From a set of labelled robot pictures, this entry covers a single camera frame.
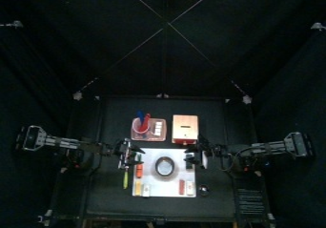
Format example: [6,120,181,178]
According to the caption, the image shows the yellow toy block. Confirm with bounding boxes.
[133,180,142,197]

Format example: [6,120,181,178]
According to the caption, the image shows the wooden box with red drawer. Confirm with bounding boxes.
[170,114,200,145]

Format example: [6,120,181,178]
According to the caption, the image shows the thin diagonal brace cord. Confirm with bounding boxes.
[117,0,248,100]
[74,0,225,96]

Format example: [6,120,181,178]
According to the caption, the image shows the blue toy utensil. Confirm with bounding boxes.
[134,110,146,126]

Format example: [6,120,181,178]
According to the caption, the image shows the white cutting board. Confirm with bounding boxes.
[132,147,197,198]

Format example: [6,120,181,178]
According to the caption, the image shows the metal bowl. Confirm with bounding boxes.
[153,155,176,178]

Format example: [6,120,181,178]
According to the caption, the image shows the vertical metal frame pole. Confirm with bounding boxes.
[160,24,168,96]

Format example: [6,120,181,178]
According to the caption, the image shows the orange toy carrot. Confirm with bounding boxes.
[133,154,145,178]

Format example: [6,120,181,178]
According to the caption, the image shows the slim yellow-green toy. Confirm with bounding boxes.
[121,169,129,190]

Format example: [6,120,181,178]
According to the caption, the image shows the small white toy block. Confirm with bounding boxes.
[185,180,196,197]

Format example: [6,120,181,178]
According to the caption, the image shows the dark round object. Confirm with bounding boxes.
[198,184,210,197]

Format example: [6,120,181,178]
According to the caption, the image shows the pink wooden tray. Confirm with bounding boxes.
[129,117,166,142]

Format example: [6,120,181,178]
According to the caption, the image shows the printed label sheet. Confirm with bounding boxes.
[234,188,265,220]

